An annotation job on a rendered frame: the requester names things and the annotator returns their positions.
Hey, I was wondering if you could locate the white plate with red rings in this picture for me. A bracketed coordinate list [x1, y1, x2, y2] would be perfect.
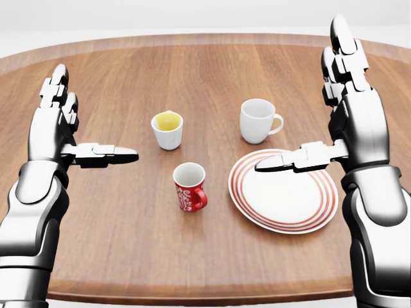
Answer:
[227, 148, 340, 235]

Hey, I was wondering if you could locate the white cup with yellow inside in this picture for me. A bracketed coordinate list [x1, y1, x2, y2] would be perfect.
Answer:
[150, 110, 184, 151]

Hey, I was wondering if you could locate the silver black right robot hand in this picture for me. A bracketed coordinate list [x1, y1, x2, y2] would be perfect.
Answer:
[254, 13, 391, 175]

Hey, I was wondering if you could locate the white mug with handle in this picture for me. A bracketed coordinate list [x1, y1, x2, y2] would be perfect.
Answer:
[240, 98, 284, 145]

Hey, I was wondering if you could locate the red patterned mug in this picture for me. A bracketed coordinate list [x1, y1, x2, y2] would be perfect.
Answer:
[172, 162, 208, 212]

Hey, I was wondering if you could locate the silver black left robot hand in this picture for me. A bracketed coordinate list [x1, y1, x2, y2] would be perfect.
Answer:
[27, 63, 140, 169]

